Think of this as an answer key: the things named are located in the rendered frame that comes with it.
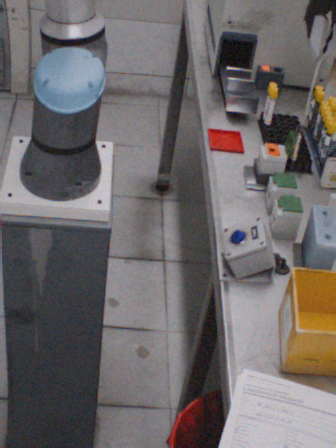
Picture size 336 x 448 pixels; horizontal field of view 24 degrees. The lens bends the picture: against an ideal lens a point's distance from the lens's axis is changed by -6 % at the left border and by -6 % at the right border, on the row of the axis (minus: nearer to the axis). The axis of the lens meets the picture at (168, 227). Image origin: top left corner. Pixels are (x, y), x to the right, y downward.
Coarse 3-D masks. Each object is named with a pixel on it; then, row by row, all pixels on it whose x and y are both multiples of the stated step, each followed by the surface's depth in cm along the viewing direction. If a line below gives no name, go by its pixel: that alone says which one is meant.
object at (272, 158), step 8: (272, 144) 148; (264, 152) 147; (272, 152) 146; (280, 152) 146; (264, 160) 146; (272, 160) 146; (280, 160) 146; (264, 168) 147; (272, 168) 147; (280, 168) 147
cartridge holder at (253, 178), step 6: (246, 168) 152; (252, 168) 152; (258, 168) 148; (246, 174) 150; (252, 174) 150; (258, 174) 147; (264, 174) 147; (270, 174) 148; (246, 180) 149; (252, 180) 149; (258, 180) 148; (264, 180) 148; (246, 186) 149; (252, 186) 149; (258, 186) 149; (264, 186) 149
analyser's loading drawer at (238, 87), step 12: (228, 60) 179; (240, 60) 179; (228, 72) 170; (240, 72) 170; (228, 84) 167; (240, 84) 167; (252, 84) 167; (228, 96) 163; (240, 96) 163; (252, 96) 168; (228, 108) 165; (240, 108) 165; (252, 108) 165
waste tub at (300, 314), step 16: (304, 272) 120; (320, 272) 120; (288, 288) 121; (304, 288) 123; (320, 288) 122; (288, 304) 119; (304, 304) 125; (320, 304) 125; (288, 320) 117; (304, 320) 125; (320, 320) 125; (288, 336) 116; (304, 336) 111; (320, 336) 111; (288, 352) 114; (304, 352) 113; (320, 352) 113; (288, 368) 116; (304, 368) 116; (320, 368) 116
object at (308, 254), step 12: (312, 204) 132; (312, 216) 131; (324, 216) 130; (312, 228) 130; (324, 228) 128; (312, 240) 129; (324, 240) 126; (300, 252) 136; (312, 252) 127; (324, 252) 126; (300, 264) 134; (312, 264) 128; (324, 264) 128
